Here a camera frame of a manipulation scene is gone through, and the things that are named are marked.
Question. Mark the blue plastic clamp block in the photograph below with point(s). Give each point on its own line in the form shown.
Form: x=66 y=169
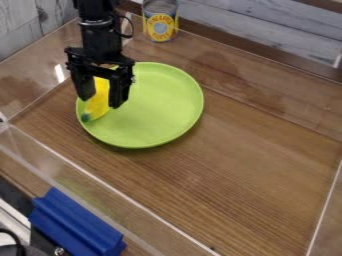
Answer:
x=72 y=227

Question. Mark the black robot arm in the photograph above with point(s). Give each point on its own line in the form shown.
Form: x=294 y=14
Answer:
x=98 y=23

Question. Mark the yellow toy banana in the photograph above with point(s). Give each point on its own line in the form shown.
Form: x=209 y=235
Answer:
x=96 y=106

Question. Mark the yellow pineapple can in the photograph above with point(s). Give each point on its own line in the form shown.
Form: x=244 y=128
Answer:
x=160 y=19

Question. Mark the clear acrylic corner bracket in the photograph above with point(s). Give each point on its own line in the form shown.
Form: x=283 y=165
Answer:
x=125 y=27

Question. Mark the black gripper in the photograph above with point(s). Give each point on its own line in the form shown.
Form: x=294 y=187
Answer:
x=113 y=67

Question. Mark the green round plate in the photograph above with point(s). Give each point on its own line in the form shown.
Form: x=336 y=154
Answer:
x=163 y=109

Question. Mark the clear acrylic enclosure wall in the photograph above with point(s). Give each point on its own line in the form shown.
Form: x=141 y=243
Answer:
x=37 y=168

